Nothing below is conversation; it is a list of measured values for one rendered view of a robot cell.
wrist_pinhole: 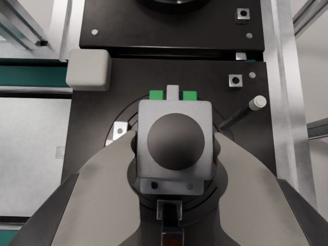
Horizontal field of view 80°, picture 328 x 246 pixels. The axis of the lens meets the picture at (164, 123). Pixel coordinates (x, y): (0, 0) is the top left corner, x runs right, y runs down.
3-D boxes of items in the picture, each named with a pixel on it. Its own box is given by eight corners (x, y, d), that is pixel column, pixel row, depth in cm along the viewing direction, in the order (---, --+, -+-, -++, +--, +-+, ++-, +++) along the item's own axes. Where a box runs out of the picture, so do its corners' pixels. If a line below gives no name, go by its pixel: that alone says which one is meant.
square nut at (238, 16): (247, 24, 26) (250, 18, 25) (235, 24, 26) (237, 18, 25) (246, 13, 26) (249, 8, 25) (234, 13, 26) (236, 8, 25)
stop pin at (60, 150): (79, 159, 26) (64, 158, 23) (70, 159, 26) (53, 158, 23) (80, 149, 27) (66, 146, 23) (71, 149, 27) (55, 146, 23)
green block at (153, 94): (163, 117, 21) (163, 103, 16) (152, 117, 21) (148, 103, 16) (163, 107, 21) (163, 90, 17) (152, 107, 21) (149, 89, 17)
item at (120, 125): (129, 143, 21) (127, 141, 19) (115, 142, 21) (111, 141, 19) (130, 124, 21) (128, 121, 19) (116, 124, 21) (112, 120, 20)
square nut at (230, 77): (239, 90, 24) (242, 87, 23) (226, 90, 24) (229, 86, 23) (238, 77, 24) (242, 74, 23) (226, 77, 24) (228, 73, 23)
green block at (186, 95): (189, 118, 21) (197, 104, 16) (178, 118, 21) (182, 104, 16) (189, 108, 21) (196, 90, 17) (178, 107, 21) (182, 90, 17)
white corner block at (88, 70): (113, 96, 26) (104, 84, 22) (78, 95, 26) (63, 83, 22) (116, 64, 27) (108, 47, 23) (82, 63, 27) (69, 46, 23)
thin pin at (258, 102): (226, 130, 21) (267, 107, 13) (218, 130, 21) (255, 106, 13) (226, 123, 21) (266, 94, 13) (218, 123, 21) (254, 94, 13)
